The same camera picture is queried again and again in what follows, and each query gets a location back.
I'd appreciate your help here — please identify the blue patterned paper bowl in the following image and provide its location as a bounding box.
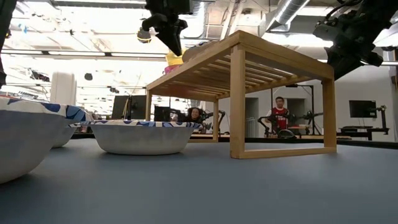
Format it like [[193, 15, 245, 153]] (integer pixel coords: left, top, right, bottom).
[[81, 119, 203, 156], [0, 96, 94, 185], [52, 123, 78, 149], [182, 41, 220, 63]]

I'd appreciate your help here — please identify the silver ventilation duct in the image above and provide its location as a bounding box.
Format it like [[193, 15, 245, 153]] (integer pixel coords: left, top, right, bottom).
[[186, 0, 208, 54], [266, 0, 312, 32]]

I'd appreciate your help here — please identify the black background desk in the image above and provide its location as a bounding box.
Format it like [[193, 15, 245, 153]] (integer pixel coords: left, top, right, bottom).
[[337, 126, 390, 141]]

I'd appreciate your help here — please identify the yellow plastic bowl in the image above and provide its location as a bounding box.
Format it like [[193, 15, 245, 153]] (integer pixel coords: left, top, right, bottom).
[[164, 49, 187, 67]]

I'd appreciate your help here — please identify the person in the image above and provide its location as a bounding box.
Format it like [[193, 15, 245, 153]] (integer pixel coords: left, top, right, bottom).
[[186, 107, 203, 123], [266, 96, 290, 130]]

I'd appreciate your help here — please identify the black wall monitor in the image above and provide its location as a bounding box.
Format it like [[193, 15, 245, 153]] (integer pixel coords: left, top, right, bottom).
[[349, 100, 377, 119]]

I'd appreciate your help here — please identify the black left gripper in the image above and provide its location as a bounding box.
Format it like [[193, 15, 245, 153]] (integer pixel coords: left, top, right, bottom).
[[141, 0, 194, 57]]

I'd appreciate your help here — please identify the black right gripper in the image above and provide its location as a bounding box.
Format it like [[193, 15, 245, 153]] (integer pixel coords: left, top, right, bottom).
[[325, 9, 385, 81]]

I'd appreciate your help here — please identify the wooden slatted shelf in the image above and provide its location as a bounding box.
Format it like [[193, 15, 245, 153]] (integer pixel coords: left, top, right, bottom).
[[146, 30, 337, 160]]

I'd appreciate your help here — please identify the black desk monitor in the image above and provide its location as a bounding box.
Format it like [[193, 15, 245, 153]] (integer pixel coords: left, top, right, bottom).
[[130, 95, 147, 119], [111, 95, 131, 119]]

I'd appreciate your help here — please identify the white cylindrical column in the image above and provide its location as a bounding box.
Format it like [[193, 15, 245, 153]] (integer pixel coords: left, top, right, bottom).
[[49, 72, 78, 106]]

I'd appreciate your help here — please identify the black yellow hanging camera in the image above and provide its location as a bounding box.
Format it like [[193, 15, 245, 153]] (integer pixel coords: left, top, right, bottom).
[[137, 27, 152, 44]]

